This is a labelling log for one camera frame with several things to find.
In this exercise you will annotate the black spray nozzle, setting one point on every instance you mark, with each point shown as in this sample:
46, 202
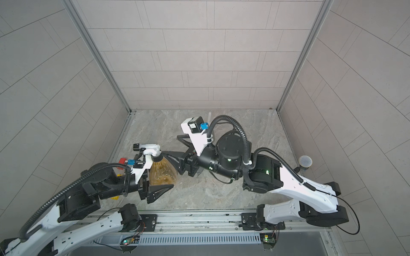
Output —
146, 149

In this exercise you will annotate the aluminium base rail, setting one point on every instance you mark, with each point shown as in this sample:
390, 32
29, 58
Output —
208, 227

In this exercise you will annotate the aluminium corner frame post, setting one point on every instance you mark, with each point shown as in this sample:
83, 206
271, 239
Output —
80, 25
321, 16

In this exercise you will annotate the red spray nozzle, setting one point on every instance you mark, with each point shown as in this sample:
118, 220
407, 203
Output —
123, 161

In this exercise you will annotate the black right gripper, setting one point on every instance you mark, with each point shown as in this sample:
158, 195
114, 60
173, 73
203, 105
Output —
187, 162

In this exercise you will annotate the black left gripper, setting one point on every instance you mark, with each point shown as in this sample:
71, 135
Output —
147, 190

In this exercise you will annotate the aluminium corner frame post right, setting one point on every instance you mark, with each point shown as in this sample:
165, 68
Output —
321, 16

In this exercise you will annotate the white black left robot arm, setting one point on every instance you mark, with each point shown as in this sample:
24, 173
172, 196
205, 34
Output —
45, 233

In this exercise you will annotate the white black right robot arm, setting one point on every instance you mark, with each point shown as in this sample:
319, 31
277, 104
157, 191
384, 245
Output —
313, 202

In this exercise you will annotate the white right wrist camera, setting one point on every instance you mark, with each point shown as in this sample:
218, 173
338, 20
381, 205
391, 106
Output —
196, 128

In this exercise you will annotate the orange translucent spray bottle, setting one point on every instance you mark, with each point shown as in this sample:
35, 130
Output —
162, 173

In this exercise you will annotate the aluminium corner frame post left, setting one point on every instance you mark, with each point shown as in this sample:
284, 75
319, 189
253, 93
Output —
80, 25

